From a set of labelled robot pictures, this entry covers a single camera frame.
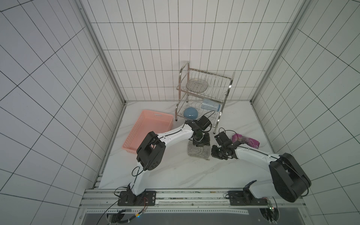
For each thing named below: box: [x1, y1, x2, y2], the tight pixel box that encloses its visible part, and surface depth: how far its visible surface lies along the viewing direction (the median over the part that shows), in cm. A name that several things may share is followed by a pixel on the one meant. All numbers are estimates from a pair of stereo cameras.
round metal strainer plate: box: [186, 78, 209, 94], surface depth 94 cm
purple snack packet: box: [232, 133, 261, 150], surface depth 91 cm
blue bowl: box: [183, 106, 199, 120], surface depth 105 cm
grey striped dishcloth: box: [187, 140, 211, 161], surface depth 89 cm
